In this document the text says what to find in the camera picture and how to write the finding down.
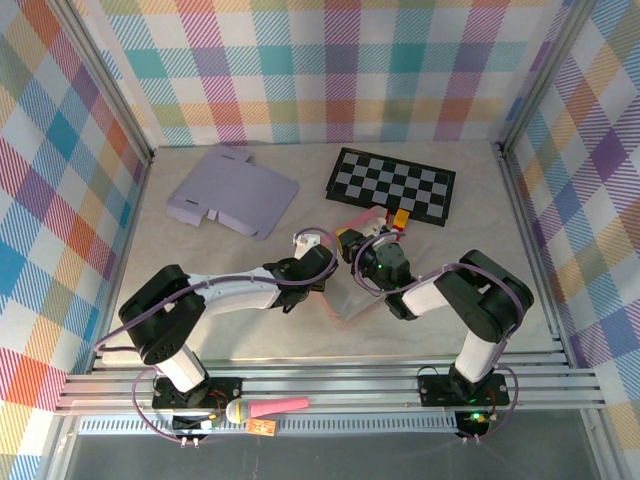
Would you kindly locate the pink paper box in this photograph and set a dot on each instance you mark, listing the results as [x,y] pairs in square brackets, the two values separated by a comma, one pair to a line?
[357,305]

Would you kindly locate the lilac paper box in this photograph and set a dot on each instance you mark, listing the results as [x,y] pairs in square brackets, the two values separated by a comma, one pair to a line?
[235,192]

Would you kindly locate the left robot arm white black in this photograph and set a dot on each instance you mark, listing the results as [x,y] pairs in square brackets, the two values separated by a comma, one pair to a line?
[235,292]

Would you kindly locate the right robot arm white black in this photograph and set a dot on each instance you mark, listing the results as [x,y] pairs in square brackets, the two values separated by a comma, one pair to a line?
[480,300]

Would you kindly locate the black right controller box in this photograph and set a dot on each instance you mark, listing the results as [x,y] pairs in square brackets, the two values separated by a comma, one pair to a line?
[472,422]

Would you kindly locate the black controller box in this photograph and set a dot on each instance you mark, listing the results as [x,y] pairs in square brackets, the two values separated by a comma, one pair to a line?
[472,422]
[190,424]

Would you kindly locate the black left controller box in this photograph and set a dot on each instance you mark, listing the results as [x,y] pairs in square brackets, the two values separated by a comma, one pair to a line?
[190,424]

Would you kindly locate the small red toy brick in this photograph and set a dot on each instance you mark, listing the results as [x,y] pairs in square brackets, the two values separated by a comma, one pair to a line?
[397,230]

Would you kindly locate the yellow toy brick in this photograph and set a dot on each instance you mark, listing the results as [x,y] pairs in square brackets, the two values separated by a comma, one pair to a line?
[401,218]

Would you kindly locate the black grey chessboard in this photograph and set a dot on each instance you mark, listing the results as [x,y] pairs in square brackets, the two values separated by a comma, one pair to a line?
[390,182]

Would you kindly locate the pink toy microphone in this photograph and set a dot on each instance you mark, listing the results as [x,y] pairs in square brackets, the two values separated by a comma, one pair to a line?
[275,406]

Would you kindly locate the small orange tag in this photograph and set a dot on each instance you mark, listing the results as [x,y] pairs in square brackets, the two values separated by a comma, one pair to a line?
[261,427]

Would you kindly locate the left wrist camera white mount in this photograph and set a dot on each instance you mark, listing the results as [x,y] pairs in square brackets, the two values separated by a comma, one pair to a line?
[306,246]

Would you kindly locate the aluminium frame rail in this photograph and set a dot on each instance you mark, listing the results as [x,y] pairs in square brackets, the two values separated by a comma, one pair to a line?
[350,385]

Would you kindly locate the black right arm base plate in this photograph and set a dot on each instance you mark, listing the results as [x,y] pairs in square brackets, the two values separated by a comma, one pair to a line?
[435,390]

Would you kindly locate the aluminium side rail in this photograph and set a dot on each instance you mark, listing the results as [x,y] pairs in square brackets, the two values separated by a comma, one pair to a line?
[525,240]
[141,200]

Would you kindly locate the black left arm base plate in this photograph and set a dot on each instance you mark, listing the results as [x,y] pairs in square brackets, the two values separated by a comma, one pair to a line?
[225,390]

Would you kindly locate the aluminium corner post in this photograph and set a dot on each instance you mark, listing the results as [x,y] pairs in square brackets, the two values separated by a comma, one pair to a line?
[540,80]
[110,85]

